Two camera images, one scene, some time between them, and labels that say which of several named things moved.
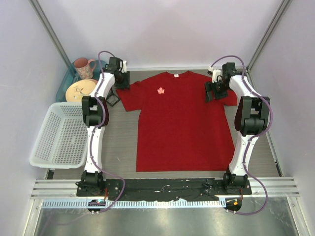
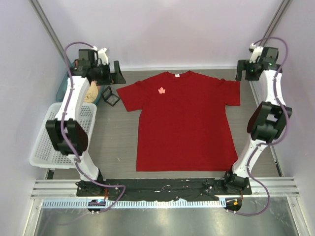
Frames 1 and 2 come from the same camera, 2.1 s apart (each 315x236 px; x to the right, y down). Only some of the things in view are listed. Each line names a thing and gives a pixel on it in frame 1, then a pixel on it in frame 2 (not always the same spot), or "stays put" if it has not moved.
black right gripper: x=209 y=86 → x=242 y=65
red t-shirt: x=178 y=130 stays put
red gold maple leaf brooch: x=160 y=90 stays put
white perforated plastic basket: x=63 y=142 stays put
